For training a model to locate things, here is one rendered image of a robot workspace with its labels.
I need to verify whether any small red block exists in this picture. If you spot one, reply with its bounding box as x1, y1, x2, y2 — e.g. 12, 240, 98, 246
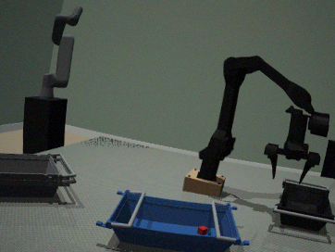
197, 225, 207, 235

